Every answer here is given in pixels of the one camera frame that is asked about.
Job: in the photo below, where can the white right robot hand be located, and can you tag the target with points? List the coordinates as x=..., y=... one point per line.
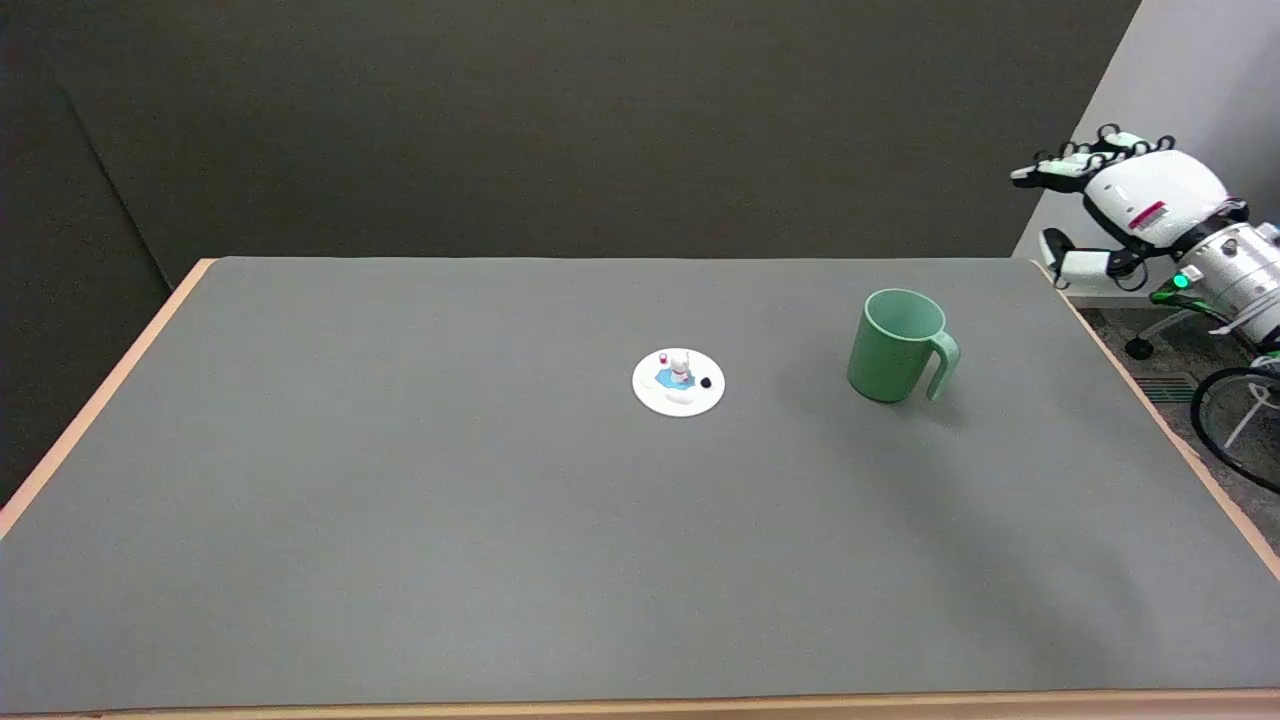
x=1150, y=195

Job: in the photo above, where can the white cup lid with figurine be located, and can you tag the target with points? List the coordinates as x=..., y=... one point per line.
x=678, y=384

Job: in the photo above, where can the floor vent grille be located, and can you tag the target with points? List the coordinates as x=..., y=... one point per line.
x=1170, y=390

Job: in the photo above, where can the green mug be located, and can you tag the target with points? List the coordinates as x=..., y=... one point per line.
x=890, y=350

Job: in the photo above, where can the gray table mat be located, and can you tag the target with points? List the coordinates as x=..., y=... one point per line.
x=400, y=480

